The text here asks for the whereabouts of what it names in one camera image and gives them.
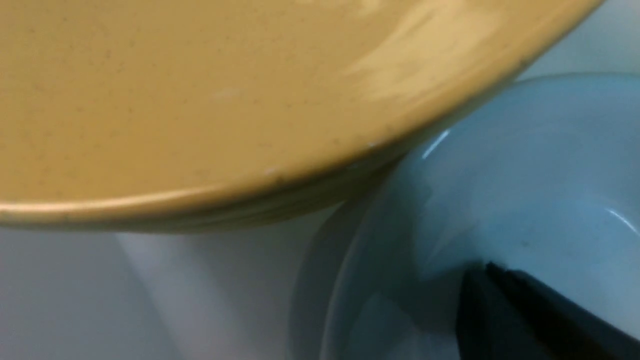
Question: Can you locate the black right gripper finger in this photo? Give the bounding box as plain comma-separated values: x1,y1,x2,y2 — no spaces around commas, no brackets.
455,262,640,360

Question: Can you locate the white square sauce dish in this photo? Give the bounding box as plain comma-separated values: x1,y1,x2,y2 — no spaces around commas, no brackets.
318,73,639,360

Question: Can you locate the yellow noodle bowl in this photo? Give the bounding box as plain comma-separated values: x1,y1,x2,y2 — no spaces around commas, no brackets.
0,0,601,233

